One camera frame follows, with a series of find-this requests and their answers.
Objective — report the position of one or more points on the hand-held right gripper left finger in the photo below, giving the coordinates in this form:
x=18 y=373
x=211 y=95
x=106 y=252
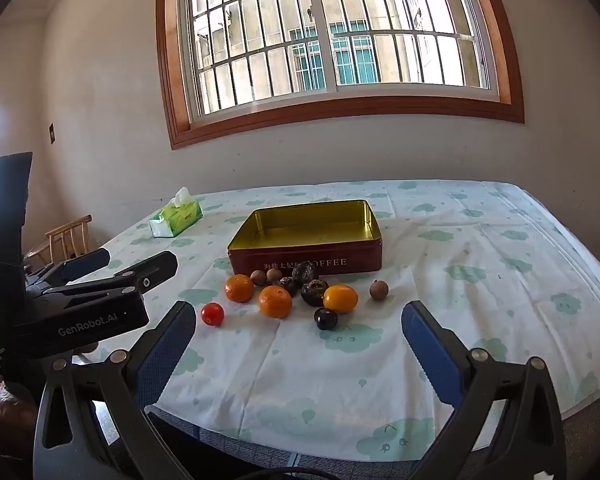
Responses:
x=172 y=345

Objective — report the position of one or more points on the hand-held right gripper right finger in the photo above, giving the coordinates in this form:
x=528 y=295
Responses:
x=430 y=350

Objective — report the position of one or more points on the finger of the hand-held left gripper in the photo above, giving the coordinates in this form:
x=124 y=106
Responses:
x=150 y=270
x=87 y=260

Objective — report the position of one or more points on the red tomato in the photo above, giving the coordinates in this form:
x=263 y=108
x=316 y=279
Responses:
x=213 y=314

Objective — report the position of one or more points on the yellowish orange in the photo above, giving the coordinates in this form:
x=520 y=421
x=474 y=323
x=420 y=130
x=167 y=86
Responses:
x=340 y=298

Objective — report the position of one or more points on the smooth dark plum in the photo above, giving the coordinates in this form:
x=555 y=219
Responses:
x=325 y=318

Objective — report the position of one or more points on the red and gold tin box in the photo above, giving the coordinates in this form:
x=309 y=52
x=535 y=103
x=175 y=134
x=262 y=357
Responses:
x=330 y=260

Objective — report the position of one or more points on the person's left hand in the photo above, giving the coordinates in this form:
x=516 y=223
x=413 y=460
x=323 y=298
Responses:
x=12 y=405

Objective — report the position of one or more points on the wooden chair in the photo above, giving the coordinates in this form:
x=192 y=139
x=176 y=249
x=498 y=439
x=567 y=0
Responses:
x=70 y=240

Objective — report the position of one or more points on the green tissue pack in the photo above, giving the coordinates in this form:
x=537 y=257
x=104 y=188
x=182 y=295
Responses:
x=177 y=217

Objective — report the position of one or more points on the white cloud print tablecloth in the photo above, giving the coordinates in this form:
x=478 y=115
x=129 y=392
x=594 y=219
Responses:
x=480 y=270

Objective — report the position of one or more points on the wooden framed barred window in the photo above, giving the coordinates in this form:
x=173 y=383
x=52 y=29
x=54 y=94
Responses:
x=330 y=110

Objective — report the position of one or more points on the dark wall switch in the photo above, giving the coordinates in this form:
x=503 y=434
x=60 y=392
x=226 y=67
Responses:
x=52 y=132

